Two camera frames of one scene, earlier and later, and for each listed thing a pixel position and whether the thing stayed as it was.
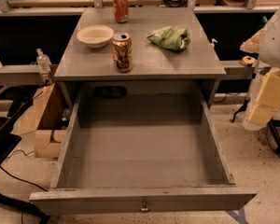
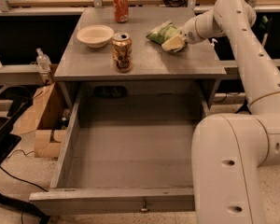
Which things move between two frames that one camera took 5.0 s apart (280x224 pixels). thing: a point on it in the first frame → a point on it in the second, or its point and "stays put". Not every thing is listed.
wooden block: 44,147 stays put
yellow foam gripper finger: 274,91 → 174,44
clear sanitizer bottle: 43,62 stays put
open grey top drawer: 141,150 stays put
